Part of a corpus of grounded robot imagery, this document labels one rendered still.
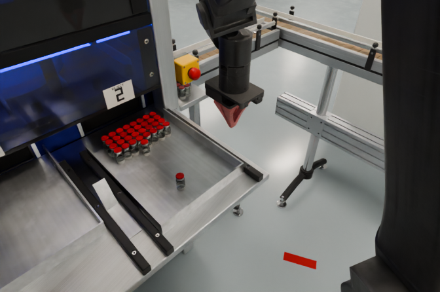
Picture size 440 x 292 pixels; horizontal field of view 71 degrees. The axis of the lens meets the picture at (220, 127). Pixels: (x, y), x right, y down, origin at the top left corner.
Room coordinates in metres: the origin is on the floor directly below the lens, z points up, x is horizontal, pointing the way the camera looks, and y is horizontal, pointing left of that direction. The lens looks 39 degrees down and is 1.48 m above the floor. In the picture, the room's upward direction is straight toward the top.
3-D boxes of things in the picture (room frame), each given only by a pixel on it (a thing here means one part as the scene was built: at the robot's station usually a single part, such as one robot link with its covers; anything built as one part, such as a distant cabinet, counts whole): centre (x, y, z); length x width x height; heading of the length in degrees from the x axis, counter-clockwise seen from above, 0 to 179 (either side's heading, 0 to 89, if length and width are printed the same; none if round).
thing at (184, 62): (0.91, 0.12, 1.00); 0.08 x 0.07 x 0.07; 44
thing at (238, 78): (0.51, -0.03, 1.19); 0.10 x 0.07 x 0.07; 43
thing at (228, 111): (0.52, -0.02, 1.12); 0.07 x 0.07 x 0.09; 43
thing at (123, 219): (0.43, 0.23, 0.91); 0.14 x 0.03 x 0.06; 45
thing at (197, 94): (0.95, 0.13, 0.87); 0.14 x 0.13 x 0.02; 44
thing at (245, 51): (0.51, -0.02, 1.25); 0.07 x 0.06 x 0.07; 17
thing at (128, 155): (0.65, 0.21, 0.91); 0.18 x 0.02 x 0.05; 135
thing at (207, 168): (0.59, 0.15, 0.90); 0.34 x 0.26 x 0.04; 45
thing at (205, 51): (1.21, 0.01, 0.92); 0.69 x 0.16 x 0.16; 134
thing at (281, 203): (1.27, -0.52, 0.07); 0.50 x 0.08 x 0.14; 134
